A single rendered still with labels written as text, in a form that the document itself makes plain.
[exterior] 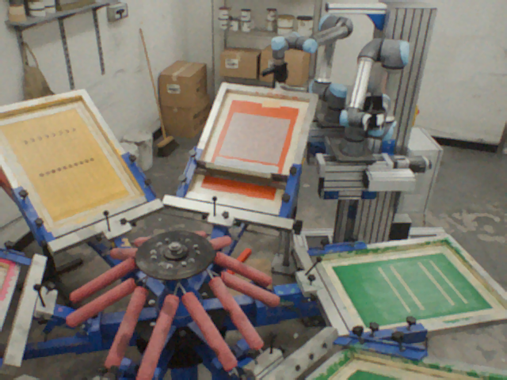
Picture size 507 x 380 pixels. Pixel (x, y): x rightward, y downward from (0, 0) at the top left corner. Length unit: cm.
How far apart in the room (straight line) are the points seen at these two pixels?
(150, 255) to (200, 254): 19
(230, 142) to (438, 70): 379
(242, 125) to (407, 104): 97
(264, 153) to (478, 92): 394
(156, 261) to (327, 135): 174
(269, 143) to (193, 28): 404
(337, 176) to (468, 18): 350
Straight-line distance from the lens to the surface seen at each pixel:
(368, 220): 320
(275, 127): 263
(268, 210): 233
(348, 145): 269
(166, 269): 173
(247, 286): 187
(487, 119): 622
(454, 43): 592
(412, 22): 275
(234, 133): 264
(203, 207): 234
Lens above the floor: 242
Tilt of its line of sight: 31 degrees down
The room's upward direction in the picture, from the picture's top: 1 degrees clockwise
